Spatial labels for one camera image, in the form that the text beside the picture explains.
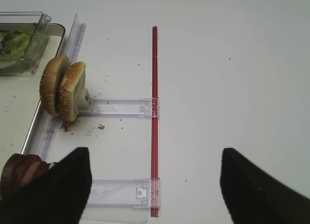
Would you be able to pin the clear track lower right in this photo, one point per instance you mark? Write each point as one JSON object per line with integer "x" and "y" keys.
{"x": 123, "y": 201}

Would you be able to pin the sesame bun half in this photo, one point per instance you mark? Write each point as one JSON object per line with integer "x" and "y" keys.
{"x": 50, "y": 82}
{"x": 70, "y": 85}

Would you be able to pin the clear track upper right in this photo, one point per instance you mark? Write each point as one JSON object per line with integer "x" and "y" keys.
{"x": 141, "y": 108}

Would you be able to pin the grey bun pusher block right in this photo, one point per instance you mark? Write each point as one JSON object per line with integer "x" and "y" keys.
{"x": 83, "y": 102}

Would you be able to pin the sesame bun rear half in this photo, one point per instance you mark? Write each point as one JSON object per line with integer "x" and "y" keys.
{"x": 70, "y": 85}

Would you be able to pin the clear plastic salad container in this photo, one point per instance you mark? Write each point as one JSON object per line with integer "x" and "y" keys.
{"x": 38, "y": 24}

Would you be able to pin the silver metal tray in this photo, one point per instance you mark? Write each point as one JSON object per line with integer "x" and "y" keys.
{"x": 19, "y": 97}

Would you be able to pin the meat patty slices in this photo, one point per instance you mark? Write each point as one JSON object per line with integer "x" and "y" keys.
{"x": 19, "y": 171}

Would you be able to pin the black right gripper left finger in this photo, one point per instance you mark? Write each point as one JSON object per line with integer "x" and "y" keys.
{"x": 59, "y": 196}

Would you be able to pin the sesame bun front half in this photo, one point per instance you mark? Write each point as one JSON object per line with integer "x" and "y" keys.
{"x": 50, "y": 82}

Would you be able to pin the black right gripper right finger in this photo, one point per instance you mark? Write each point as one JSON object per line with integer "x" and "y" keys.
{"x": 254, "y": 197}

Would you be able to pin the clear track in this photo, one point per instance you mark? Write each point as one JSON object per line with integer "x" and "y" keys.
{"x": 123, "y": 201}
{"x": 141, "y": 108}

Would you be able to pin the green lettuce in container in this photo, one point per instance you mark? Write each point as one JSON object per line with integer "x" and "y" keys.
{"x": 13, "y": 44}

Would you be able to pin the right red rail strip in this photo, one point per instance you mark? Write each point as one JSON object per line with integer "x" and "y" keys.
{"x": 154, "y": 169}

